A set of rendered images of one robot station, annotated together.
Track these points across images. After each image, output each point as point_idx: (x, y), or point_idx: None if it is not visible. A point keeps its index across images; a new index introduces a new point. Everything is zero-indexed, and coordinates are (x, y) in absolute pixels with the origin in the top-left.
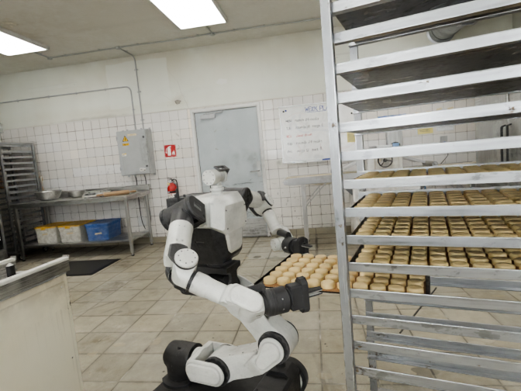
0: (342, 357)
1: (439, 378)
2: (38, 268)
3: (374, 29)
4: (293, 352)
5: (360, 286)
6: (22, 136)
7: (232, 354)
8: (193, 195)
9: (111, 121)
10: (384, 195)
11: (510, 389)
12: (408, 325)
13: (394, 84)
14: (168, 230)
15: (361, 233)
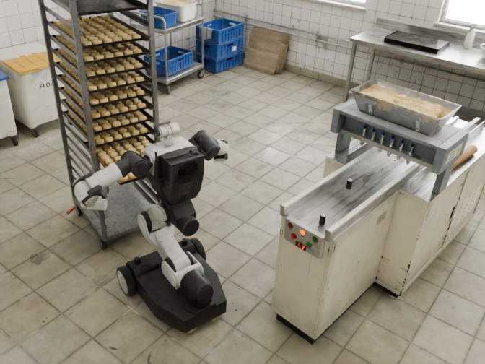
0: (55, 299)
1: (40, 250)
2: (298, 194)
3: (138, 18)
4: (78, 328)
5: (147, 140)
6: None
7: (177, 243)
8: (180, 153)
9: None
10: (103, 108)
11: (26, 228)
12: None
13: (136, 42)
14: (220, 144)
15: (143, 116)
